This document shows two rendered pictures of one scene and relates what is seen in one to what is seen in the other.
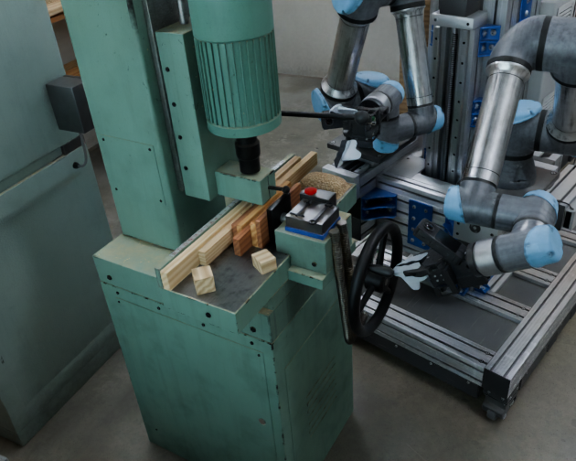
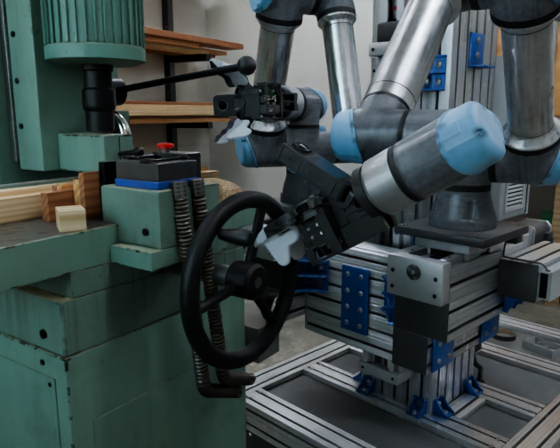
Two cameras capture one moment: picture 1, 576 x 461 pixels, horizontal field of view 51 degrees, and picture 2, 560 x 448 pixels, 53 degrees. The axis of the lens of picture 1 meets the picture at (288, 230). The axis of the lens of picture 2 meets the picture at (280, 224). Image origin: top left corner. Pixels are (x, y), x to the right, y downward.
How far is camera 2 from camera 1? 0.78 m
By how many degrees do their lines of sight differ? 22
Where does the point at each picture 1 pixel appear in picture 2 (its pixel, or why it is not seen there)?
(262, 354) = (54, 382)
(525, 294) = (501, 425)
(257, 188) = (100, 148)
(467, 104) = not seen: hidden behind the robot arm
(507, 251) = (411, 148)
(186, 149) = (23, 97)
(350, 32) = (269, 39)
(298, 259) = (127, 228)
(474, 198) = (373, 112)
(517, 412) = not seen: outside the picture
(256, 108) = (99, 19)
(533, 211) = not seen: hidden behind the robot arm
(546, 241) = (471, 113)
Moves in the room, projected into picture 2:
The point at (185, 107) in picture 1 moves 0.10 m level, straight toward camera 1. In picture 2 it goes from (23, 35) to (4, 26)
